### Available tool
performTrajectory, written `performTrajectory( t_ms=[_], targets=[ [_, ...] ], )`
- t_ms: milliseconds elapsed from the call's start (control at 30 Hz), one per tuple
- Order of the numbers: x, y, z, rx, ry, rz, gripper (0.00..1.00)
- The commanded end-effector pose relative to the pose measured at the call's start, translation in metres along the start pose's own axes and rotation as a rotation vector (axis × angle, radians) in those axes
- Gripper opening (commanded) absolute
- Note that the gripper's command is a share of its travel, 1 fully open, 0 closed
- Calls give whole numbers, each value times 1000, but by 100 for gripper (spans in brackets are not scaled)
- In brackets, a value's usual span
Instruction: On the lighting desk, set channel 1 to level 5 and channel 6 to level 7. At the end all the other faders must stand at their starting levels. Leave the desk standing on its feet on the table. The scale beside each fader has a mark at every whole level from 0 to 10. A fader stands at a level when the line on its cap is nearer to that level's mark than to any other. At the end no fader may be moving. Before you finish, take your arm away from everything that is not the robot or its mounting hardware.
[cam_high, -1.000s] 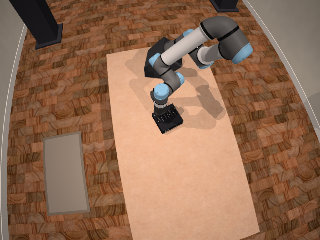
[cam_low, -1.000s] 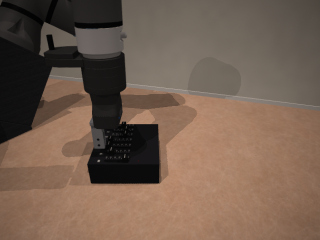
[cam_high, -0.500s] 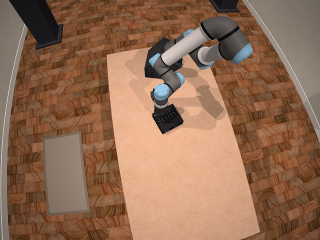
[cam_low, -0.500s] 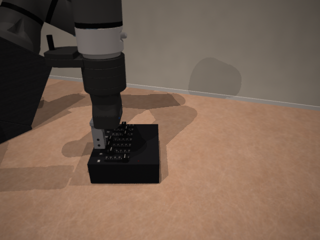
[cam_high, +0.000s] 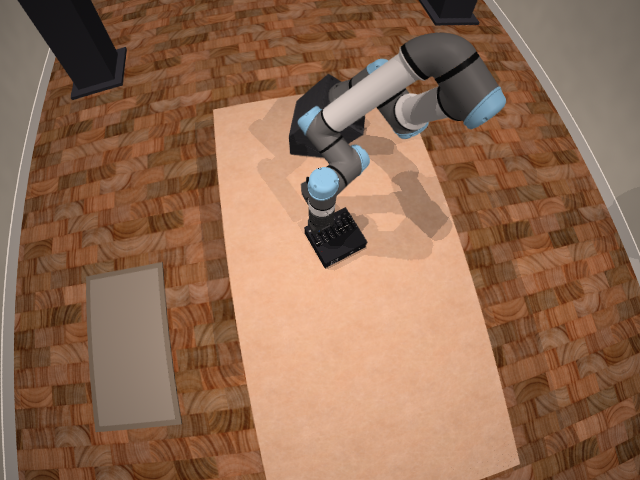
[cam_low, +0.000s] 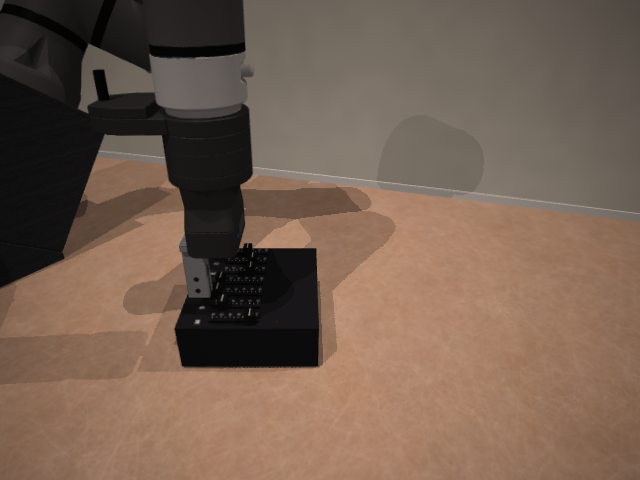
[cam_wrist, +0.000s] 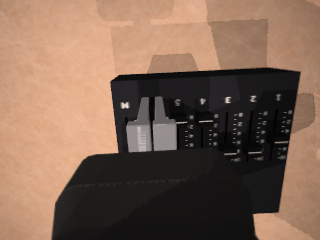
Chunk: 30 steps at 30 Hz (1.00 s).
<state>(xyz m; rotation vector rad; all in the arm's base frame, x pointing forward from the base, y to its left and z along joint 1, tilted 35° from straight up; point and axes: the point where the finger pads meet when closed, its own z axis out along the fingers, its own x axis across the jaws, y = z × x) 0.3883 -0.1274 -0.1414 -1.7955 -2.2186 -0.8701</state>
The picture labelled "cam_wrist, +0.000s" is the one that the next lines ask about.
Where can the black lighting desk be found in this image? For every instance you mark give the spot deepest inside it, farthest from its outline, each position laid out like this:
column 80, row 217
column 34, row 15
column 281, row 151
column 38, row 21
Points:
column 236, row 111

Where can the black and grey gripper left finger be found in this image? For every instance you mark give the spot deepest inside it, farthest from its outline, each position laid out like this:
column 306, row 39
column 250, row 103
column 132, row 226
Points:
column 140, row 132

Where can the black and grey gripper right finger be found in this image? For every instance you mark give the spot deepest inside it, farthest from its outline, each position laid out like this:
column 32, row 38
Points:
column 164, row 130

